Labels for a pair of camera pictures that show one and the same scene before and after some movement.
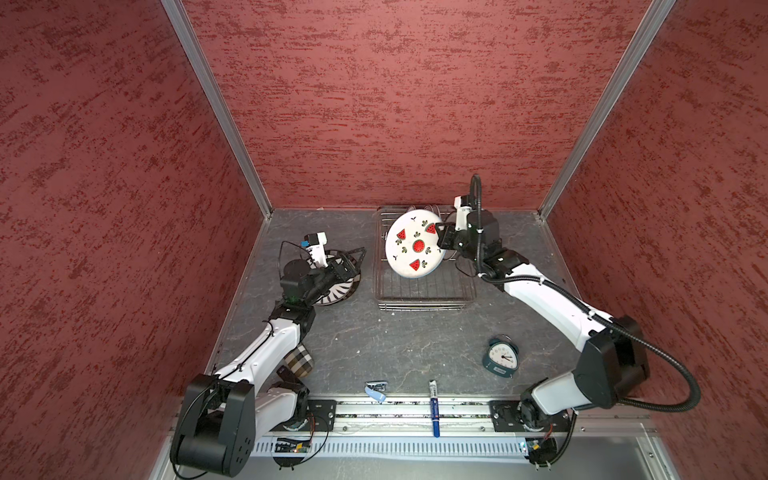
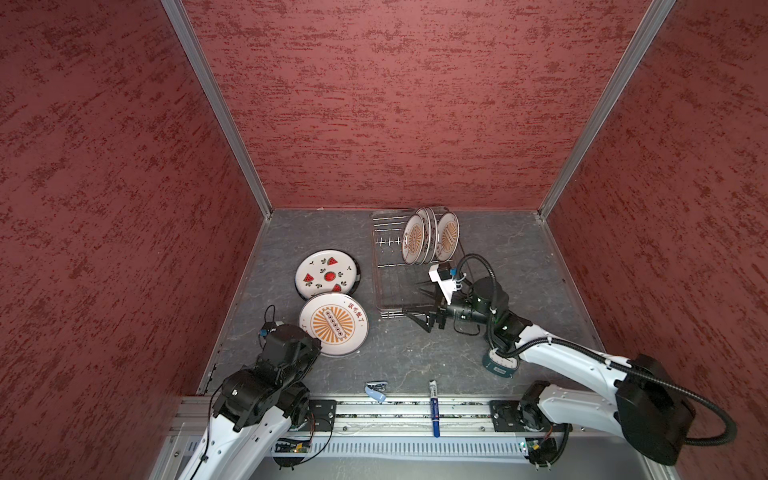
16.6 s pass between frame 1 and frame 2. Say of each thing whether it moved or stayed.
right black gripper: moved
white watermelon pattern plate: moved
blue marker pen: stayed
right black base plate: stayed
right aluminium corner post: stayed
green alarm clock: stayed
